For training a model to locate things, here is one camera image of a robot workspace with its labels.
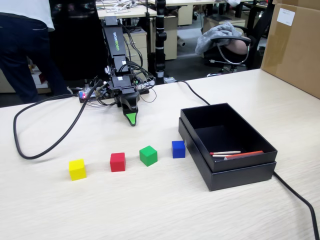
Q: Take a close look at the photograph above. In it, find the long red-tipped wooden stick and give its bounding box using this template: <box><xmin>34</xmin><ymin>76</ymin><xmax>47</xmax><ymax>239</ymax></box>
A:
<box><xmin>209</xmin><ymin>150</ymin><xmax>242</xmax><ymax>155</ymax></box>

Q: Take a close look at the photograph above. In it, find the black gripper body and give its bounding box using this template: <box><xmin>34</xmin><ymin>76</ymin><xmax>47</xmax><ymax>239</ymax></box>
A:
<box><xmin>109</xmin><ymin>75</ymin><xmax>137</xmax><ymax>98</ymax></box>

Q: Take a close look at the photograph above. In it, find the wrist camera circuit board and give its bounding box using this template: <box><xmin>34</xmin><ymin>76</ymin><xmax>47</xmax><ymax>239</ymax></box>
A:
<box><xmin>94</xmin><ymin>82</ymin><xmax>112</xmax><ymax>100</ymax></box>

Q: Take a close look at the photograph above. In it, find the beige office desk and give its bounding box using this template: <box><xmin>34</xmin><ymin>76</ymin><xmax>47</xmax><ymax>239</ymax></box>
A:
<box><xmin>96</xmin><ymin>4</ymin><xmax>158</xmax><ymax>20</ymax></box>

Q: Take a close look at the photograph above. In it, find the person in dark trousers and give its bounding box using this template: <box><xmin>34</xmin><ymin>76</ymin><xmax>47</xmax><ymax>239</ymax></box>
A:
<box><xmin>0</xmin><ymin>0</ymin><xmax>73</xmax><ymax>104</ymax></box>

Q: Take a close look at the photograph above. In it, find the red pencil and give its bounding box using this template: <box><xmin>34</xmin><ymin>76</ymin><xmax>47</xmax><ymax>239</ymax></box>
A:
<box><xmin>223</xmin><ymin>150</ymin><xmax>265</xmax><ymax>161</ymax></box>

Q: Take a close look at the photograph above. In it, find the large cardboard box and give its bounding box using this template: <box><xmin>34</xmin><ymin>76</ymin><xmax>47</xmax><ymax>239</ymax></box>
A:
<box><xmin>260</xmin><ymin>0</ymin><xmax>320</xmax><ymax>100</ymax></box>

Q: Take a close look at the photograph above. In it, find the green cube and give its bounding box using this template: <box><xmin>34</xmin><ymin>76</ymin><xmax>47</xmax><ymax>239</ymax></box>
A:
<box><xmin>139</xmin><ymin>145</ymin><xmax>158</xmax><ymax>168</ymax></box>

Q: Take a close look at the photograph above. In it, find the thick black stand pole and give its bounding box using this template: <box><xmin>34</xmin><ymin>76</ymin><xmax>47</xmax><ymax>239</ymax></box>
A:
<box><xmin>154</xmin><ymin>0</ymin><xmax>168</xmax><ymax>85</ymax></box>

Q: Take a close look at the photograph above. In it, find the white shipping label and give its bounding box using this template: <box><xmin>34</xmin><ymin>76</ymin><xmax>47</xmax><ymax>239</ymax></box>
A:
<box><xmin>276</xmin><ymin>7</ymin><xmax>296</xmax><ymax>27</ymax></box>

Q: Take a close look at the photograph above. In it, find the yellow cube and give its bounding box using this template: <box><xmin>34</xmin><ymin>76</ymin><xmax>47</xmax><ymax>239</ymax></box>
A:
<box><xmin>68</xmin><ymin>158</ymin><xmax>87</xmax><ymax>182</ymax></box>

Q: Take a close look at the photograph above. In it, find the black table power cable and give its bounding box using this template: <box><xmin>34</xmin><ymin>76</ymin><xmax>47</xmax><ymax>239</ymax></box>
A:
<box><xmin>174</xmin><ymin>79</ymin><xmax>320</xmax><ymax>240</ymax></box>

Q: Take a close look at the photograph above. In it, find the red cube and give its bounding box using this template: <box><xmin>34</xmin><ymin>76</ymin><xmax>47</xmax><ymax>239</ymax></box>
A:
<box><xmin>109</xmin><ymin>152</ymin><xmax>126</xmax><ymax>173</ymax></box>

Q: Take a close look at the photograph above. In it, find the slim black office chair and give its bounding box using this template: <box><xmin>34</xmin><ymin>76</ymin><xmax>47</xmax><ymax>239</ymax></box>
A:
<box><xmin>246</xmin><ymin>0</ymin><xmax>275</xmax><ymax>71</ymax></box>

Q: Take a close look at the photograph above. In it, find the large black office chair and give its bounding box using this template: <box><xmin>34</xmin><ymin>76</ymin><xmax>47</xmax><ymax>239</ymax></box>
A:
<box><xmin>48</xmin><ymin>0</ymin><xmax>111</xmax><ymax>82</ymax></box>

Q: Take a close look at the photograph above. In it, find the chrome-armed office chair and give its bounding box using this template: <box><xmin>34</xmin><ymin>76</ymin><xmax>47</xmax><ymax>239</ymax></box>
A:
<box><xmin>203</xmin><ymin>34</ymin><xmax>252</xmax><ymax>77</ymax></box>

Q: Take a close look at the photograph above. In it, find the grey fleece cloth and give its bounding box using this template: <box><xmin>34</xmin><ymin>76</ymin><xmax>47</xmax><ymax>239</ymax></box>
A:
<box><xmin>194</xmin><ymin>21</ymin><xmax>243</xmax><ymax>56</ymax></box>

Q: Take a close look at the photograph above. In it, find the brown round cushion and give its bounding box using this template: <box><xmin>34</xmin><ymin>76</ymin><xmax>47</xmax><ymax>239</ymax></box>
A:
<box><xmin>228</xmin><ymin>39</ymin><xmax>250</xmax><ymax>55</ymax></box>

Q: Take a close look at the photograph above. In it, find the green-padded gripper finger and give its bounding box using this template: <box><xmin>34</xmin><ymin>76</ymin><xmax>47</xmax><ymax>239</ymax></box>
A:
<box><xmin>121</xmin><ymin>109</ymin><xmax>139</xmax><ymax>127</ymax></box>

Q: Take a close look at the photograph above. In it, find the blue cube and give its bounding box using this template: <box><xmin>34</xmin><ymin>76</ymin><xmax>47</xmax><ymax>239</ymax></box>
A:
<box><xmin>171</xmin><ymin>140</ymin><xmax>187</xmax><ymax>159</ymax></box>

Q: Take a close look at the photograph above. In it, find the plain beige cabinet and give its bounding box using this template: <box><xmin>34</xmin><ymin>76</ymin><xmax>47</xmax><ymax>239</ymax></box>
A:
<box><xmin>163</xmin><ymin>15</ymin><xmax>179</xmax><ymax>61</ymax></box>

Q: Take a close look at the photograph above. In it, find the red white cardboard carton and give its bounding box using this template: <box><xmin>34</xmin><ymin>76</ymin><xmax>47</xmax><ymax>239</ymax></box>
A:
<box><xmin>29</xmin><ymin>62</ymin><xmax>48</xmax><ymax>87</ymax></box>

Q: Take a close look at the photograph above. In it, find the thick black camera cable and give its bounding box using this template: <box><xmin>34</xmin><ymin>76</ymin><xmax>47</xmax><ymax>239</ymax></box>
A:
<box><xmin>12</xmin><ymin>79</ymin><xmax>103</xmax><ymax>160</ymax></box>

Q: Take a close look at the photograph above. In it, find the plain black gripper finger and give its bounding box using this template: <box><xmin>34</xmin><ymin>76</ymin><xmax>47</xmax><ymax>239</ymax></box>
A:
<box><xmin>119</xmin><ymin>91</ymin><xmax>140</xmax><ymax>115</ymax></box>

